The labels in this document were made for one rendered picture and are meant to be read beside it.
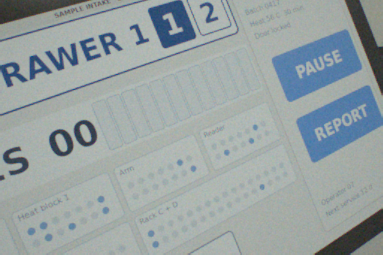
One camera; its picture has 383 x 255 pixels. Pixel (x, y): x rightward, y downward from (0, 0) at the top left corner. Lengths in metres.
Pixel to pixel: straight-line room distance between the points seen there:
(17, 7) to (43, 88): 0.06
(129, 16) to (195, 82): 0.07
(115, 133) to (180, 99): 0.06
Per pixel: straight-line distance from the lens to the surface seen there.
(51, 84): 0.29
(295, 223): 0.36
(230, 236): 0.33
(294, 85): 0.36
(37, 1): 0.31
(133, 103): 0.30
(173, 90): 0.31
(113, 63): 0.30
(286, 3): 0.38
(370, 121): 0.42
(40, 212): 0.29
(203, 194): 0.31
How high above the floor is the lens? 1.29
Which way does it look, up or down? 38 degrees down
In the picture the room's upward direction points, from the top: 5 degrees counter-clockwise
